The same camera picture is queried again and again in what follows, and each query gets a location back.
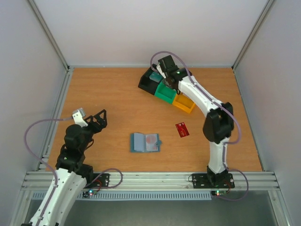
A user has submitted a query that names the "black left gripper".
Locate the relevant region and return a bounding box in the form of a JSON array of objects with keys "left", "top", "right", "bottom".
[{"left": 80, "top": 110, "right": 108, "bottom": 152}]

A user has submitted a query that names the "red VIP card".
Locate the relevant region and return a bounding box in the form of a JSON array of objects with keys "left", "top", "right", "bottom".
[{"left": 175, "top": 122, "right": 190, "bottom": 137}]

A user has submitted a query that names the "teal card holder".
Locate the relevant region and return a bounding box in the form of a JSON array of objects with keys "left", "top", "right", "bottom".
[{"left": 130, "top": 133, "right": 162, "bottom": 153}]

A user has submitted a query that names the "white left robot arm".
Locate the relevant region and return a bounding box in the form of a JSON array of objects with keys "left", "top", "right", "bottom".
[{"left": 28, "top": 108, "right": 107, "bottom": 226}]

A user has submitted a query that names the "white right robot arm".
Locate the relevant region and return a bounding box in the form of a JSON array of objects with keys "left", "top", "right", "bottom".
[{"left": 156, "top": 55, "right": 234, "bottom": 187}]

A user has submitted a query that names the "teal card in bin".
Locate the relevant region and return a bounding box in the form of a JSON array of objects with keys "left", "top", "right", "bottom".
[{"left": 149, "top": 72, "right": 163, "bottom": 83}]

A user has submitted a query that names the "green plastic bin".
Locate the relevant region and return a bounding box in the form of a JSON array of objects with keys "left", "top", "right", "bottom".
[{"left": 154, "top": 82, "right": 176, "bottom": 104}]

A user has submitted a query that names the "yellow plastic bin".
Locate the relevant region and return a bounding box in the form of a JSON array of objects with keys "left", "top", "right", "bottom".
[{"left": 172, "top": 94, "right": 195, "bottom": 113}]

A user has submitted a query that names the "black plastic bin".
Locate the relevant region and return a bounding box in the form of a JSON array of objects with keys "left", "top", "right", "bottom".
[{"left": 138, "top": 68, "right": 159, "bottom": 96}]

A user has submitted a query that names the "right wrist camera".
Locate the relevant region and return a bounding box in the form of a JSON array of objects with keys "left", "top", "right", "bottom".
[{"left": 155, "top": 64, "right": 168, "bottom": 79}]

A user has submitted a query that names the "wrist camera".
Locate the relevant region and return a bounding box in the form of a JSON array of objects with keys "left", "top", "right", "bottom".
[
  {"left": 72, "top": 108, "right": 88, "bottom": 127},
  {"left": 155, "top": 64, "right": 168, "bottom": 79}
]

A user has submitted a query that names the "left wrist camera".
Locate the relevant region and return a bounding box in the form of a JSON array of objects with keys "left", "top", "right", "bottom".
[{"left": 72, "top": 108, "right": 88, "bottom": 127}]

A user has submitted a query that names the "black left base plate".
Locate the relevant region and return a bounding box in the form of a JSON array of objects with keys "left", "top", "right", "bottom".
[{"left": 86, "top": 173, "right": 110, "bottom": 189}]

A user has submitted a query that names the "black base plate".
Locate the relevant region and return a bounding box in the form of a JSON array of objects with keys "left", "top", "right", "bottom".
[
  {"left": 86, "top": 173, "right": 110, "bottom": 189},
  {"left": 191, "top": 173, "right": 235, "bottom": 190}
]

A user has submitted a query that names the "grey slotted cable duct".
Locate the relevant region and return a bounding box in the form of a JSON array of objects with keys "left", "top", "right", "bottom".
[{"left": 32, "top": 191, "right": 212, "bottom": 201}]

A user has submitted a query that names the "aluminium front rail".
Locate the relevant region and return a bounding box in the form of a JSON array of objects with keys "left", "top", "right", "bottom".
[{"left": 21, "top": 171, "right": 280, "bottom": 191}]

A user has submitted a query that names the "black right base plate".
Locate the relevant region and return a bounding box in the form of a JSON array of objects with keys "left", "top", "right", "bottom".
[{"left": 191, "top": 173, "right": 235, "bottom": 190}]

